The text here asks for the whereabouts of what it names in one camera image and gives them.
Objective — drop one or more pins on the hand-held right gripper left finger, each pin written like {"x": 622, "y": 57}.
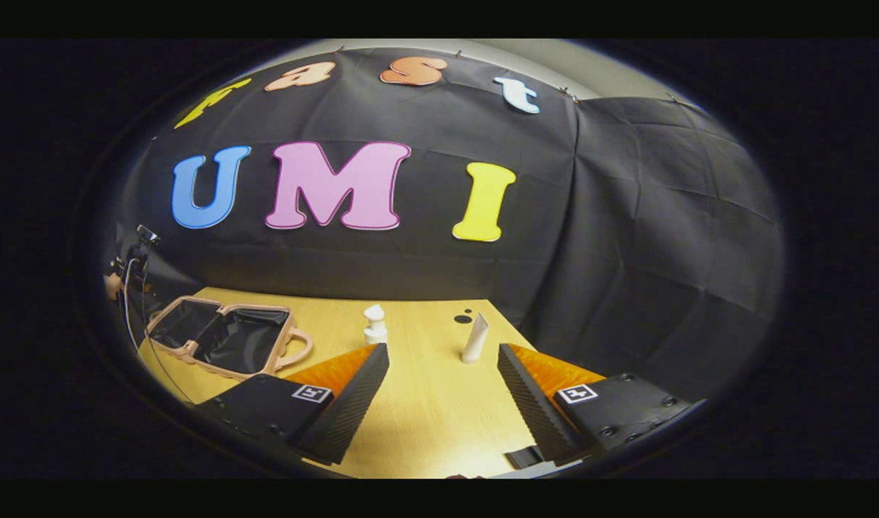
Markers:
{"x": 353, "y": 406}

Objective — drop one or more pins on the pink suitcase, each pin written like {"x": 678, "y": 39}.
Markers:
{"x": 227, "y": 338}

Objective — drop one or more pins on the white squeeze tube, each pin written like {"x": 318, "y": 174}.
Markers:
{"x": 475, "y": 342}

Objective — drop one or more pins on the black backdrop cloth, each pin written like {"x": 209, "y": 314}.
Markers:
{"x": 626, "y": 216}

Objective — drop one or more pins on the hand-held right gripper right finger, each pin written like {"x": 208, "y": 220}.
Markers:
{"x": 533, "y": 406}

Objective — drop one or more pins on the white pump bottle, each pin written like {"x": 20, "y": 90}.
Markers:
{"x": 375, "y": 329}

